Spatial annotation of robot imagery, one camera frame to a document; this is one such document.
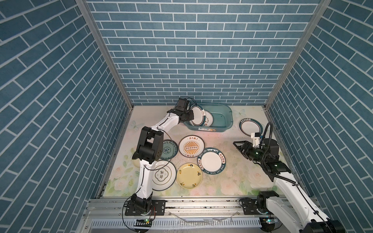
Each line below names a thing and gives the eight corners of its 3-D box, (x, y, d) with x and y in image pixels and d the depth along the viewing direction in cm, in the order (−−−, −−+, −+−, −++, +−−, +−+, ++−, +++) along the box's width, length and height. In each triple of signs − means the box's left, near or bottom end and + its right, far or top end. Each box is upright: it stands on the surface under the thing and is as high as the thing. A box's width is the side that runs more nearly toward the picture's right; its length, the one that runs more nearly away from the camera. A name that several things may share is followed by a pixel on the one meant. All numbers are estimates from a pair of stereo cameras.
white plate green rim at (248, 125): (240, 136, 105) (241, 135, 103) (236, 119, 115) (237, 117, 114) (264, 136, 105) (265, 135, 103) (258, 119, 115) (259, 117, 114)
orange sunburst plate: (178, 157, 94) (177, 156, 92) (179, 136, 104) (179, 135, 102) (205, 157, 94) (205, 156, 92) (203, 136, 104) (204, 135, 103)
